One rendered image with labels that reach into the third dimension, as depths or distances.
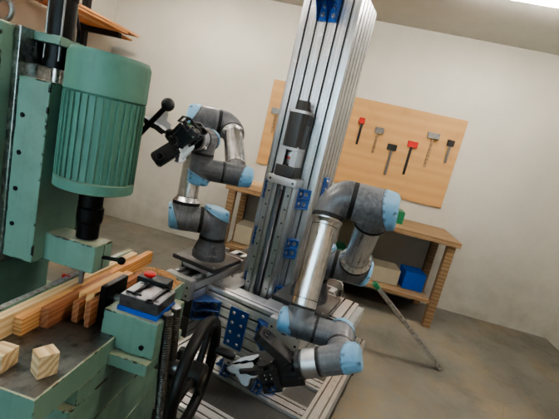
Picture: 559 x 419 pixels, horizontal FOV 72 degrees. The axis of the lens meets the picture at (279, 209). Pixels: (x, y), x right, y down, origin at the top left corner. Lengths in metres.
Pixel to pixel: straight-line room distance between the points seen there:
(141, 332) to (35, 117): 0.53
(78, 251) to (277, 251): 0.88
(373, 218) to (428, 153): 3.10
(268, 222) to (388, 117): 2.72
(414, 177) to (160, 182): 2.82
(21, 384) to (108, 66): 0.62
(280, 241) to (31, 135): 1.02
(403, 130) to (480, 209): 1.12
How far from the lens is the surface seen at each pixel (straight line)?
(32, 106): 1.03
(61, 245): 1.07
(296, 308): 1.11
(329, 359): 1.03
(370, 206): 1.13
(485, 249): 4.53
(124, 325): 0.97
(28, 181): 1.04
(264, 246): 1.71
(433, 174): 4.25
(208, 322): 0.97
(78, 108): 0.93
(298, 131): 1.59
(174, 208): 1.67
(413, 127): 4.21
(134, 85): 0.93
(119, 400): 1.17
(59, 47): 1.06
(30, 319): 1.00
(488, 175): 4.41
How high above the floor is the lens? 1.43
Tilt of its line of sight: 11 degrees down
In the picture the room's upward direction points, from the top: 13 degrees clockwise
